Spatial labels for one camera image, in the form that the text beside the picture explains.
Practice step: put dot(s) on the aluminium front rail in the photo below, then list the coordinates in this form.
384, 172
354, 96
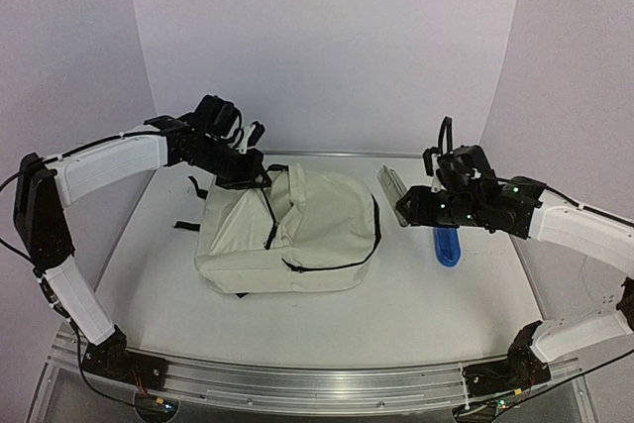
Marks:
312, 392

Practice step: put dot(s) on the silver black stapler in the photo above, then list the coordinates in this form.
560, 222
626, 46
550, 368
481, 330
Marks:
394, 189

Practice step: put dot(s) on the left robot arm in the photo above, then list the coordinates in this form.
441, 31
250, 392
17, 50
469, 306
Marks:
47, 187

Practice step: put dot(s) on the blue pencil case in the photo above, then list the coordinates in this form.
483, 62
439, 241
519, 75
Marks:
447, 246

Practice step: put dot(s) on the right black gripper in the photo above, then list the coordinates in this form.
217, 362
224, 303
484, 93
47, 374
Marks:
413, 207

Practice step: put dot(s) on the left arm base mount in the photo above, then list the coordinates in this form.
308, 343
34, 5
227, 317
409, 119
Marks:
112, 359

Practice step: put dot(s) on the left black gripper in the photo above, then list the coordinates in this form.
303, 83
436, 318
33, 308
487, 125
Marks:
253, 169

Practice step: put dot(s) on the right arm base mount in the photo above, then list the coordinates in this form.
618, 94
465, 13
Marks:
520, 369

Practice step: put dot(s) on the cream canvas backpack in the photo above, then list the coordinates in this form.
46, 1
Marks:
308, 232

